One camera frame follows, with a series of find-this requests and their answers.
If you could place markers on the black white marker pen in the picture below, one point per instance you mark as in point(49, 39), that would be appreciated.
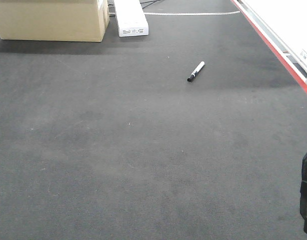
point(196, 71)

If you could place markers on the long white box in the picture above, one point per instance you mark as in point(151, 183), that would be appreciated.
point(130, 18)

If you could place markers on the cardboard box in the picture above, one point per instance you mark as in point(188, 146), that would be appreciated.
point(54, 20)

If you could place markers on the red white conveyor side rail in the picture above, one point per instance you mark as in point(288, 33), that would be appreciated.
point(282, 25)

